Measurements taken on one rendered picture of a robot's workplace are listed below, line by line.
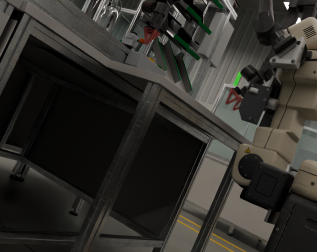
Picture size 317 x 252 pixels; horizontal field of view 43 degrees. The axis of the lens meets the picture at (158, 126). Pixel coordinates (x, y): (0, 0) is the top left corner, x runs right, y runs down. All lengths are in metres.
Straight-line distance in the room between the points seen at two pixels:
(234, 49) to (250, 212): 7.15
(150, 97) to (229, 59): 10.58
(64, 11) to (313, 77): 0.93
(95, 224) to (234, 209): 4.40
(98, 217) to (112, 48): 0.65
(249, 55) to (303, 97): 10.05
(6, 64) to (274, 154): 0.99
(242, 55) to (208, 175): 6.43
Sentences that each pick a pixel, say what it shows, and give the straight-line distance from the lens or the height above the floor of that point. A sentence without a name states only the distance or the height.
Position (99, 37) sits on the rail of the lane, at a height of 0.92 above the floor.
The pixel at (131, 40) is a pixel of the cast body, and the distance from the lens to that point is 1.90.
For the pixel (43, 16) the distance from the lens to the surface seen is 1.24.
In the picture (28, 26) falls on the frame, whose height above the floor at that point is 0.80.
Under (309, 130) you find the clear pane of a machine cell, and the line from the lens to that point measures 5.59.
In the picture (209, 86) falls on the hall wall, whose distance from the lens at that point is 11.77.
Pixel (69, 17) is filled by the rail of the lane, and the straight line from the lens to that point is 1.41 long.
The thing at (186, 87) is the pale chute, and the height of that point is 1.02.
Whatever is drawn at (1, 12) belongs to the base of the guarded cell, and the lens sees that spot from 1.19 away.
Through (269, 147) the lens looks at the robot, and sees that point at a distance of 1.60.
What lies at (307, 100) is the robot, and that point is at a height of 1.05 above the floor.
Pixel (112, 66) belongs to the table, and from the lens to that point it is 1.44.
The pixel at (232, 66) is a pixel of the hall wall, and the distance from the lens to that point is 11.73.
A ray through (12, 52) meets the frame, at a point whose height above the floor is 0.72.
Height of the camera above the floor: 0.63
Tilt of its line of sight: 3 degrees up
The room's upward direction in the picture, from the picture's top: 24 degrees clockwise
